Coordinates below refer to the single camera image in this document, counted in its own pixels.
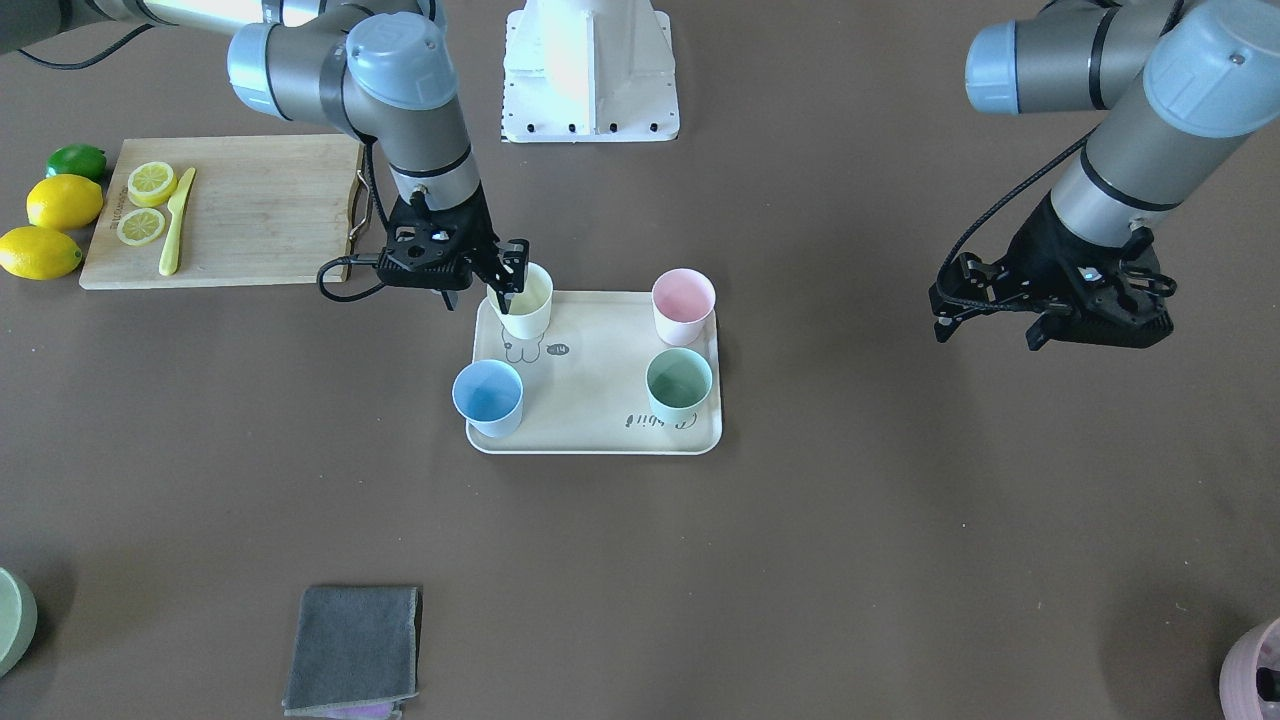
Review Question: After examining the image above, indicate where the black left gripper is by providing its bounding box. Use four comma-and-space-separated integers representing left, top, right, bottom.
1000, 199, 1174, 350

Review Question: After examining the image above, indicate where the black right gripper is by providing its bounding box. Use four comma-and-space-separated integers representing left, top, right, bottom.
375, 188, 516, 315

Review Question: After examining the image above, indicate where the cream yellow cup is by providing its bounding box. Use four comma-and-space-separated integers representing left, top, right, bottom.
486, 263, 554, 340

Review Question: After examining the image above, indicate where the blue cup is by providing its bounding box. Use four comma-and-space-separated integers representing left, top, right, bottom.
451, 359, 524, 438

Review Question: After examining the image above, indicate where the pink cup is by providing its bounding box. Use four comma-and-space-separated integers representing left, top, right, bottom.
652, 268, 716, 346

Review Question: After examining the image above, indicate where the green cup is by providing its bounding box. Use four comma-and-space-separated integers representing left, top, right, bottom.
645, 347, 713, 425

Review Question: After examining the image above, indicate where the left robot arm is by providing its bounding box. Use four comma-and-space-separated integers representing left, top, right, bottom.
929, 1, 1279, 350

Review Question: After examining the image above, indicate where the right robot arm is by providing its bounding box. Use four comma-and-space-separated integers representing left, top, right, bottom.
3, 1, 529, 313

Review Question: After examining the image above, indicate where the cream rabbit tray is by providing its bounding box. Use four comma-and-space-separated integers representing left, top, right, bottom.
466, 290, 723, 455

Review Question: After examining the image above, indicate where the white pillar base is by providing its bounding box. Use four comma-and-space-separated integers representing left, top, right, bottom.
500, 1, 681, 143

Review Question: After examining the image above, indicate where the wooden cutting board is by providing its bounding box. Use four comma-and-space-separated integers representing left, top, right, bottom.
79, 135, 362, 290

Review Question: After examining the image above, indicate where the yellow plastic knife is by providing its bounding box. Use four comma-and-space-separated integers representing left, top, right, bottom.
157, 167, 197, 277

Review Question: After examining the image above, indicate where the lemon slice far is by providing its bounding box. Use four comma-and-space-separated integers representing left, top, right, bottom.
125, 161, 178, 208

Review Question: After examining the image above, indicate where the grey folded cloth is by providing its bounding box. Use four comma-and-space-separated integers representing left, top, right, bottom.
282, 585, 421, 719

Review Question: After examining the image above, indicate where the pink bowl with ice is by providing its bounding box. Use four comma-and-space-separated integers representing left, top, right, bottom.
1219, 619, 1279, 719

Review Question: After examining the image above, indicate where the whole lemon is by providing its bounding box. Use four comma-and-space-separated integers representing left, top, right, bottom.
1, 225, 84, 281
26, 174, 104, 231

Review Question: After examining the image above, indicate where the green lime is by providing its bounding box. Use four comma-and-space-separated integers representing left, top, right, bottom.
45, 143, 108, 182

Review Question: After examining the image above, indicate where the green bowl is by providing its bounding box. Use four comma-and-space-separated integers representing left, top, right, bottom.
0, 568, 38, 676

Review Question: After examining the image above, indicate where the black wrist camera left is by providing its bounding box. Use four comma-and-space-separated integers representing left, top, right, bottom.
928, 252, 1012, 343

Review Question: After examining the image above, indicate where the lemon slice near handle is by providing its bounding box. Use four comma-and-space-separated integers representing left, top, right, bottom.
115, 208, 166, 247

